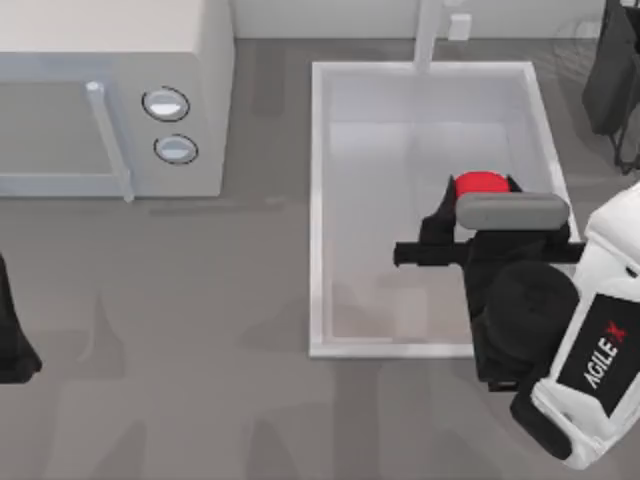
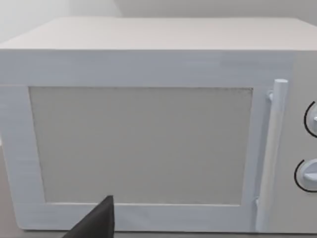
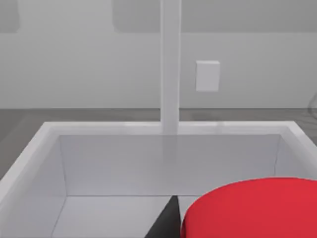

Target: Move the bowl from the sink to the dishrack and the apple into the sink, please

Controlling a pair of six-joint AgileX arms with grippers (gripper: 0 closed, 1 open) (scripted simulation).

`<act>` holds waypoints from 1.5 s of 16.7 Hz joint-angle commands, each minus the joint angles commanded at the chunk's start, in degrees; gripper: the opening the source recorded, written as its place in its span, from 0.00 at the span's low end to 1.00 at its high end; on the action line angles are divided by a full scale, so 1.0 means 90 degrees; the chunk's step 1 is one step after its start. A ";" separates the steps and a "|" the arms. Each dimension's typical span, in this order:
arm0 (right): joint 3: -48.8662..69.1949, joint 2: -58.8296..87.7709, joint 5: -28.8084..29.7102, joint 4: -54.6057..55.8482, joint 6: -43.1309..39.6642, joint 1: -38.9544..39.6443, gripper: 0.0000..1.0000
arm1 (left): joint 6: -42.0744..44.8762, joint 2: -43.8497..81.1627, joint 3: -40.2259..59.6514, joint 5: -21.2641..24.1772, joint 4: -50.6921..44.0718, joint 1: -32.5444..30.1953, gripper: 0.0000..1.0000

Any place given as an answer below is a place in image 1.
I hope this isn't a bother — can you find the red can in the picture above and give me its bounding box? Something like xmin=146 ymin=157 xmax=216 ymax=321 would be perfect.
xmin=453 ymin=170 xmax=512 ymax=198

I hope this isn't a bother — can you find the pale grey rounded box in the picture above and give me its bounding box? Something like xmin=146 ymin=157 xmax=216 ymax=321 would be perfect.
xmin=456 ymin=191 xmax=572 ymax=232

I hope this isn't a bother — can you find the white sink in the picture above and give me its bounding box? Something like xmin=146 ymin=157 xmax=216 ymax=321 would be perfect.
xmin=307 ymin=60 xmax=582 ymax=359

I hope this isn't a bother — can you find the black stand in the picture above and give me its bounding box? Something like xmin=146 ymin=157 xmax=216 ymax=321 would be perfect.
xmin=581 ymin=0 xmax=640 ymax=175

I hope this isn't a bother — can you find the tall white tap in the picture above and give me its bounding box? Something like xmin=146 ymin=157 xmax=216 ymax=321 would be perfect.
xmin=413 ymin=0 xmax=442 ymax=74

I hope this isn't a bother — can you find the pale microwave oven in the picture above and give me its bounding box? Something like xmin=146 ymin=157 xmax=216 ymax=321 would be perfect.
xmin=0 ymin=0 xmax=237 ymax=202

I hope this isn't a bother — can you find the small round microwave knob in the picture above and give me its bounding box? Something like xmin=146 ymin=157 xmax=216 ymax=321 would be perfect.
xmin=152 ymin=133 xmax=200 ymax=167

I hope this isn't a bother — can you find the large round microwave knob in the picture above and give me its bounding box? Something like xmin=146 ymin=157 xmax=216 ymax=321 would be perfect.
xmin=140 ymin=85 xmax=192 ymax=124

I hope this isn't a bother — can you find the microwave door with window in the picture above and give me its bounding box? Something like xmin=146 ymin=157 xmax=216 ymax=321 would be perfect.
xmin=0 ymin=58 xmax=132 ymax=201

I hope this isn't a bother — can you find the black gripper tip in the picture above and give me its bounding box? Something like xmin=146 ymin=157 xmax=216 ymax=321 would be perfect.
xmin=0 ymin=253 xmax=44 ymax=387

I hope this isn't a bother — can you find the pale microwave door handle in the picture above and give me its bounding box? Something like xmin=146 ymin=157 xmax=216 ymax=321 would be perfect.
xmin=84 ymin=81 xmax=136 ymax=204

